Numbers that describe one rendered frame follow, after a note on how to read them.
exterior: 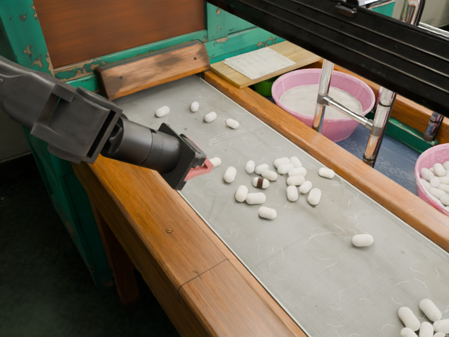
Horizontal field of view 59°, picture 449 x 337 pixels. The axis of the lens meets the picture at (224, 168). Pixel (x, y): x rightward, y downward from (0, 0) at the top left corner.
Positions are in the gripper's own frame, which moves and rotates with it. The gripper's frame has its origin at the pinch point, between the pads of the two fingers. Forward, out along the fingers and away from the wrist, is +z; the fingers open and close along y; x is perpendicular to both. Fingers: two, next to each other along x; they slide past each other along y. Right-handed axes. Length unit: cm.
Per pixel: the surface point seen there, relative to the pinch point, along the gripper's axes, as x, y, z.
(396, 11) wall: -109, 120, 211
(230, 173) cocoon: 1.9, 6.0, 13.1
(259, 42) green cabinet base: -27, 48, 42
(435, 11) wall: -132, 118, 251
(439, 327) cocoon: -0.9, -37.7, 17.8
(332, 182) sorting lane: -7.3, -6.4, 27.7
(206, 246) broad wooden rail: 10.9, -7.2, 2.1
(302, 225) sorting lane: 1.1, -11.4, 17.7
